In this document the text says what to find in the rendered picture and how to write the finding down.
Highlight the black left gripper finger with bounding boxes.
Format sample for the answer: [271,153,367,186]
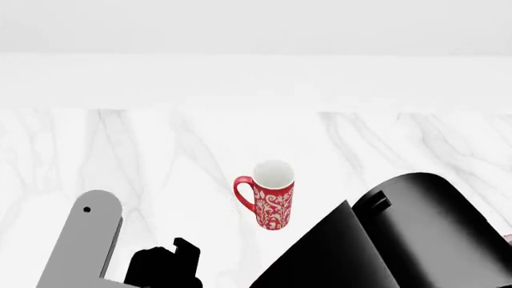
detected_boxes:
[172,237,202,279]

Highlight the red white patterned mug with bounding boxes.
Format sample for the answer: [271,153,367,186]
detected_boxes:
[233,159,296,231]

